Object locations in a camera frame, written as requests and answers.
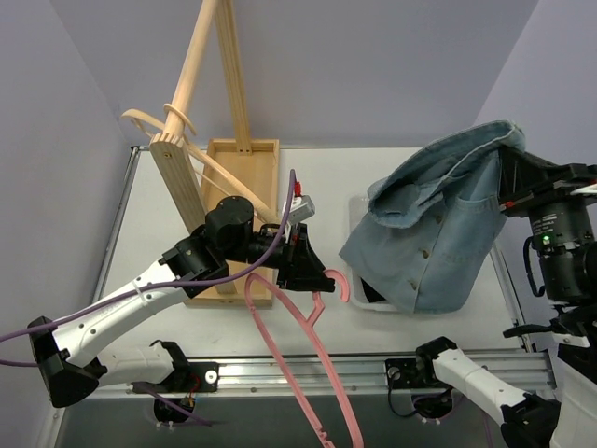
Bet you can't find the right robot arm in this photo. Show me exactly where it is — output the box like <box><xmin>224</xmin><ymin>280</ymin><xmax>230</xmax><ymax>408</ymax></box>
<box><xmin>413</xmin><ymin>149</ymin><xmax>596</xmax><ymax>447</ymax></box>

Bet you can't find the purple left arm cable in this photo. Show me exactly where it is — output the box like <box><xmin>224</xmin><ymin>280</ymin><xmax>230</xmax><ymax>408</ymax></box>
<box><xmin>0</xmin><ymin>168</ymin><xmax>299</xmax><ymax>427</ymax></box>

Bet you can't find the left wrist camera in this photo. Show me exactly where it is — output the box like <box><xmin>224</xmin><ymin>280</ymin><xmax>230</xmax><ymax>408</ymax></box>
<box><xmin>285</xmin><ymin>181</ymin><xmax>316</xmax><ymax>239</ymax></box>

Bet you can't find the light blue denim shirt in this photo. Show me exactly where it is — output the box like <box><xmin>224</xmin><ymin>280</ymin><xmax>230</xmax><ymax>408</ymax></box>
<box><xmin>340</xmin><ymin>120</ymin><xmax>525</xmax><ymax>315</ymax></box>

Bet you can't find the beige plastic hanger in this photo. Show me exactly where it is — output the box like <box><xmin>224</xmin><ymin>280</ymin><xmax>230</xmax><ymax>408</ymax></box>
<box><xmin>121</xmin><ymin>108</ymin><xmax>281</xmax><ymax>223</ymax></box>

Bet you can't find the black skirt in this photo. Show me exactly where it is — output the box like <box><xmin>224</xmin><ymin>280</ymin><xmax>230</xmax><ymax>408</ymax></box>
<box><xmin>360</xmin><ymin>279</ymin><xmax>388</xmax><ymax>304</ymax></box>

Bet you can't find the white perforated plastic basket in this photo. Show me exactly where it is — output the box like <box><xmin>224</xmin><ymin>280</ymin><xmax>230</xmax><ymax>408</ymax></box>
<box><xmin>347</xmin><ymin>195</ymin><xmax>463</xmax><ymax>315</ymax></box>

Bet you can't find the aluminium right side rail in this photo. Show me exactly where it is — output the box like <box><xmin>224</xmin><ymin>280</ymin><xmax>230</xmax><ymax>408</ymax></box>
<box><xmin>454</xmin><ymin>142</ymin><xmax>551</xmax><ymax>356</ymax></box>

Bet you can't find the aluminium rail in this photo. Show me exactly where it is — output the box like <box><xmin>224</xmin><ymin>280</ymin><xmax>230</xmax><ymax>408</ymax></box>
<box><xmin>50</xmin><ymin>350</ymin><xmax>556</xmax><ymax>402</ymax></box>
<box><xmin>454</xmin><ymin>142</ymin><xmax>551</xmax><ymax>356</ymax></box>

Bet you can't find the pink plastic hanger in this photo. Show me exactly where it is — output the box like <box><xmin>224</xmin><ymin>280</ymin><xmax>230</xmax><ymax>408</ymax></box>
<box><xmin>243</xmin><ymin>273</ymin><xmax>365</xmax><ymax>447</ymax></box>

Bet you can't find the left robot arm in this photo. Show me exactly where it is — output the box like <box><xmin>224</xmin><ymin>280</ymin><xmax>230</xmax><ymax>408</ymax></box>
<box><xmin>29</xmin><ymin>196</ymin><xmax>335</xmax><ymax>408</ymax></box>

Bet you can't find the aluminium front rail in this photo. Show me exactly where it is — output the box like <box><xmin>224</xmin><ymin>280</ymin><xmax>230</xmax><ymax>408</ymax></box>
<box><xmin>50</xmin><ymin>350</ymin><xmax>556</xmax><ymax>402</ymax></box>

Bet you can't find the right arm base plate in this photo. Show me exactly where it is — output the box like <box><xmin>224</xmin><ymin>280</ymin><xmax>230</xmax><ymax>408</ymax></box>
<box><xmin>384</xmin><ymin>357</ymin><xmax>456</xmax><ymax>421</ymax></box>

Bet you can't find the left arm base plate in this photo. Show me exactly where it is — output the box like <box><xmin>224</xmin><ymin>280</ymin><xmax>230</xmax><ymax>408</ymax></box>
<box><xmin>132</xmin><ymin>361</ymin><xmax>219</xmax><ymax>426</ymax></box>

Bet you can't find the wooden clothes rack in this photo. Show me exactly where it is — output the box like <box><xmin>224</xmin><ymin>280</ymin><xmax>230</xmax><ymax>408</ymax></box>
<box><xmin>148</xmin><ymin>0</ymin><xmax>281</xmax><ymax>309</ymax></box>

